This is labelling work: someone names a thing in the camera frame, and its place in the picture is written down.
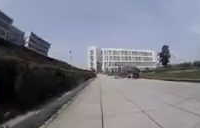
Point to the large white building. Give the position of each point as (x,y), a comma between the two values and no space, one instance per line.
(128,59)

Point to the row of trees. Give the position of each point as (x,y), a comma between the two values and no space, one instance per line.
(198,63)

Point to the grey concrete slab pavement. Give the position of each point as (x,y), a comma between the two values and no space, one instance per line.
(128,106)

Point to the grass strip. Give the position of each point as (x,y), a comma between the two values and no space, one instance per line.
(181,74)

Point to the dark tree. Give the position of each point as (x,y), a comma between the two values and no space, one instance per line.
(164,55)

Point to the low concrete kerb wall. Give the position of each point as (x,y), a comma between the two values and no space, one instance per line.
(38,115)

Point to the pole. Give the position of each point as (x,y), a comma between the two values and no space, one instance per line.
(70,57)

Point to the dark hedge embankment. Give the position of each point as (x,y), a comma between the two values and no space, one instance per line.
(28,80)

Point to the dark vehicle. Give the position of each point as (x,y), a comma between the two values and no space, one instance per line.
(132,72)

